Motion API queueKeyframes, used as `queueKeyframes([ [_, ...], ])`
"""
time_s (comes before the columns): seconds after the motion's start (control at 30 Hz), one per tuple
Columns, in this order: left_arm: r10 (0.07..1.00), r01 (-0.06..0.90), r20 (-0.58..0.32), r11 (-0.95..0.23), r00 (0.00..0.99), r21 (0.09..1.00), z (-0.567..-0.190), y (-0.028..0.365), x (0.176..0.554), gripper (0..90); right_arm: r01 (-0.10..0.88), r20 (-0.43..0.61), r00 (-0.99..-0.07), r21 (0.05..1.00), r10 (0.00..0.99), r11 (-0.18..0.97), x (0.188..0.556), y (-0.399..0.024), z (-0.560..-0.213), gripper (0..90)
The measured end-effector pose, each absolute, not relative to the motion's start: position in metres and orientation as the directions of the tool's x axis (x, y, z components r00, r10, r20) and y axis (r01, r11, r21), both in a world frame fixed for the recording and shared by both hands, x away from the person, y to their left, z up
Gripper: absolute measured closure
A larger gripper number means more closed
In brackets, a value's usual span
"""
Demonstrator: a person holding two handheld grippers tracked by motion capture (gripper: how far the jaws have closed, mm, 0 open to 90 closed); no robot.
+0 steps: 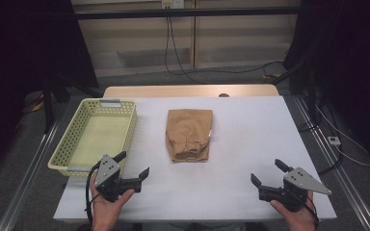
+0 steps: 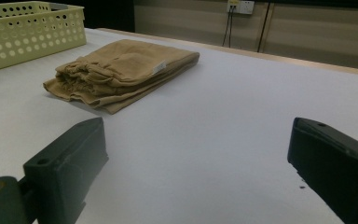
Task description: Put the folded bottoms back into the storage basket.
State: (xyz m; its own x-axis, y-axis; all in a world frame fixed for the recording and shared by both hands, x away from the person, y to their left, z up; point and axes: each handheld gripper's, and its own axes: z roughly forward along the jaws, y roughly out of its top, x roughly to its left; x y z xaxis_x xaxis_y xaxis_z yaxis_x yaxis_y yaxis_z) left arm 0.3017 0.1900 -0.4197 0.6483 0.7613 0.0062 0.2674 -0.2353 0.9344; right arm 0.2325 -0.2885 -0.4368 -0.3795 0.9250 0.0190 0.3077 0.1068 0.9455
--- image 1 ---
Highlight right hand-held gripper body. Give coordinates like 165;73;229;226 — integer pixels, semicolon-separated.
257;167;332;214

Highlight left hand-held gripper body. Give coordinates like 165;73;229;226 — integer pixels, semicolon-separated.
93;154;127;203

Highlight pale yellow plastic basket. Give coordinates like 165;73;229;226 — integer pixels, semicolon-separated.
47;97;138;178

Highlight brown pants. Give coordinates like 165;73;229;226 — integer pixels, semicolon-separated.
165;108;214;164

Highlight person's right hand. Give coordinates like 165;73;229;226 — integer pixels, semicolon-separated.
269;190;319;231

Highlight person's left hand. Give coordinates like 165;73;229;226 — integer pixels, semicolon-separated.
89;171;136;231

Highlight white table cover sheet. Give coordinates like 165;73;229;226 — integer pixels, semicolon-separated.
53;95;337;222

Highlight wooden table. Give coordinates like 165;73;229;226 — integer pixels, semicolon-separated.
102;84;280;99

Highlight black curtain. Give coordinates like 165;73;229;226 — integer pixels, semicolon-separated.
282;0;370;174
0;0;99;184

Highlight black horizontal bar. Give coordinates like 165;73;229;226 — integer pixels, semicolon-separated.
74;7;301;20

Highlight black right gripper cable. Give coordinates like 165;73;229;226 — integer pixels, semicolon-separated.
303;195;321;225

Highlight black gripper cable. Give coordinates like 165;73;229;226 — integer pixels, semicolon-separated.
303;195;321;225
84;161;102;225

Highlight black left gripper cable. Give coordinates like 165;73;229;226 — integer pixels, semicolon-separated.
84;161;102;225

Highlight metal floor rail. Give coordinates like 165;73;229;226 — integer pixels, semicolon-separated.
0;119;61;231
293;95;370;231

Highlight white floor cable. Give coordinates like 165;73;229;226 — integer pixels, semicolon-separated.
314;104;370;167

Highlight black wall cable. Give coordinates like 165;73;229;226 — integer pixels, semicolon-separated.
164;15;285;85

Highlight white wall socket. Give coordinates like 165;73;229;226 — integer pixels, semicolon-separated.
161;0;185;10

